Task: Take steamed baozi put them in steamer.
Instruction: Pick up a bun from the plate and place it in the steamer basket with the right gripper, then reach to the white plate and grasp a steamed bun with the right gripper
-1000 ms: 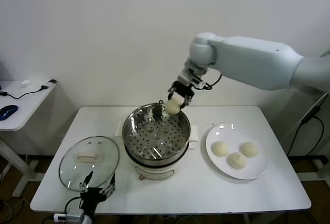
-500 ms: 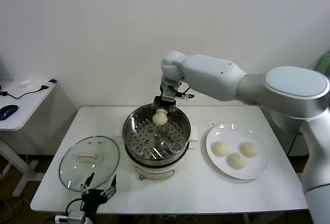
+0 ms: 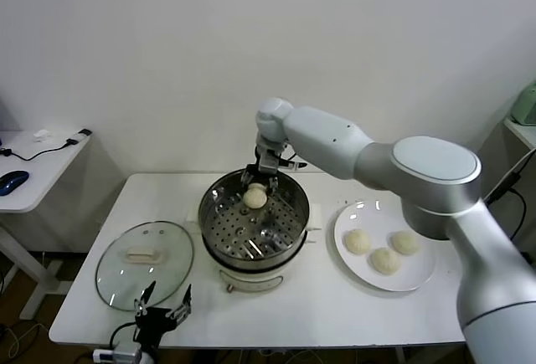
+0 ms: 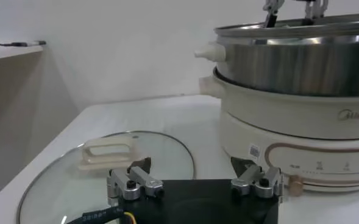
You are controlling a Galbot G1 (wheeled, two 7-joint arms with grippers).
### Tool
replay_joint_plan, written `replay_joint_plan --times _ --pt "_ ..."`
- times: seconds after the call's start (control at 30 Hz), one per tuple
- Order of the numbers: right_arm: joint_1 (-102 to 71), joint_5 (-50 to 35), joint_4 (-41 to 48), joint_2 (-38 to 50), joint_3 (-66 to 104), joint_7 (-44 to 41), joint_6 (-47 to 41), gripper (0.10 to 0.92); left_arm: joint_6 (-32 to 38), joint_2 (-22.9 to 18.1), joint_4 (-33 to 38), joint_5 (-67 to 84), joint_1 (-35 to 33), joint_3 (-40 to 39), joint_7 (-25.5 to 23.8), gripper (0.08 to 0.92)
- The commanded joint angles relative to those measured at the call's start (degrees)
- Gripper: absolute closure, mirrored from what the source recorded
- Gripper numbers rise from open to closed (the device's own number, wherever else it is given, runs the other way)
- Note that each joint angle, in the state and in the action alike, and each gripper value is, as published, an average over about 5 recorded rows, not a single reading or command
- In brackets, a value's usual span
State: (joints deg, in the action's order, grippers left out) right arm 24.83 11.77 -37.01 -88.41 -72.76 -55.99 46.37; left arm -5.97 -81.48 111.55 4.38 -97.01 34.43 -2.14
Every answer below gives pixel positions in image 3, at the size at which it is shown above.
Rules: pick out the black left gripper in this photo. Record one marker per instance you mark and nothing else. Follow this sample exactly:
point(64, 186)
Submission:
point(154, 322)

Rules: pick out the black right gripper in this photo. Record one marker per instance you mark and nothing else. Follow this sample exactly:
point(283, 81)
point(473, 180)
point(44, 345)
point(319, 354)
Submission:
point(261, 176)

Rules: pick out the white steamed baozi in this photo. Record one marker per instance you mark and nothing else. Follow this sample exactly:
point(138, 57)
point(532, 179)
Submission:
point(358, 242)
point(254, 197)
point(384, 261)
point(405, 243)

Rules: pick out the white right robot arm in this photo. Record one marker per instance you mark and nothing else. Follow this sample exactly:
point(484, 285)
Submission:
point(326, 142)

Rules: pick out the stainless steel steamer basket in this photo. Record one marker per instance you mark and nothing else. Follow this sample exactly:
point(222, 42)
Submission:
point(255, 238)

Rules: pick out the stainless steel steamer pot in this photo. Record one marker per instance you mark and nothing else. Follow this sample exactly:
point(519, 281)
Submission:
point(251, 282)

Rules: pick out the white side desk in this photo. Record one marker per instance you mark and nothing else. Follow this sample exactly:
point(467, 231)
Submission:
point(46, 180)

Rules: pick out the small black device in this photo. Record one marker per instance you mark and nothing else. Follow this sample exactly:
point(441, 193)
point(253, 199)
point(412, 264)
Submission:
point(85, 132)

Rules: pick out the white round plate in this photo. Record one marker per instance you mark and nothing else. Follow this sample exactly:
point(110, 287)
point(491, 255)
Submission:
point(419, 274)

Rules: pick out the blue computer mouse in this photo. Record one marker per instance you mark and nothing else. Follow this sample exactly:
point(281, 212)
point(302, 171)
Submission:
point(13, 182)

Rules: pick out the small white case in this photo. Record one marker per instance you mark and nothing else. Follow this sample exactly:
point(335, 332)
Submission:
point(42, 135)

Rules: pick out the black power adapter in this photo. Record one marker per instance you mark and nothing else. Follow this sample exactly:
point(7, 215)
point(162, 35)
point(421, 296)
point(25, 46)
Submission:
point(504, 186)

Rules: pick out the white desk with green appliance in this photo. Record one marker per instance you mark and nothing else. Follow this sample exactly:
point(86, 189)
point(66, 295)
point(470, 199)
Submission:
point(521, 131)

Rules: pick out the green appliance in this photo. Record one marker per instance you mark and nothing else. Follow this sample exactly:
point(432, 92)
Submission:
point(527, 106)

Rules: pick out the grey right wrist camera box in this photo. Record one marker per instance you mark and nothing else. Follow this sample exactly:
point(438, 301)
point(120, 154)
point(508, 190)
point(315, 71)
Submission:
point(269, 158)

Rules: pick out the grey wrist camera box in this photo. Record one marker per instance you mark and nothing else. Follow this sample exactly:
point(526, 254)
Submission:
point(127, 350)
point(269, 158)

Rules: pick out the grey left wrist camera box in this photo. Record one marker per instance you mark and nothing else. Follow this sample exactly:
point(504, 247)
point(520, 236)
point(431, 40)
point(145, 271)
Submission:
point(127, 350)

